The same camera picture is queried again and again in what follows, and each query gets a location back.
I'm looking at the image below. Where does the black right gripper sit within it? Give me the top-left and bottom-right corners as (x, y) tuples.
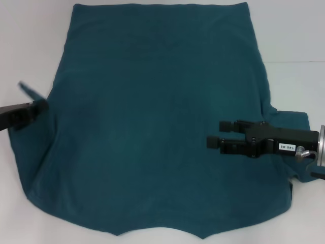
(206, 119), (319, 159)

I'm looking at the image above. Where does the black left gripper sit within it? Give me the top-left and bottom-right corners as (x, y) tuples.
(0, 99), (49, 132)

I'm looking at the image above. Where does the teal blue t-shirt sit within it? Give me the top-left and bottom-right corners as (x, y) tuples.
(7, 2), (318, 226)

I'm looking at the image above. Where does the right arm cable with plug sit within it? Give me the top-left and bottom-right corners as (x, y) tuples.
(295, 145), (325, 181)

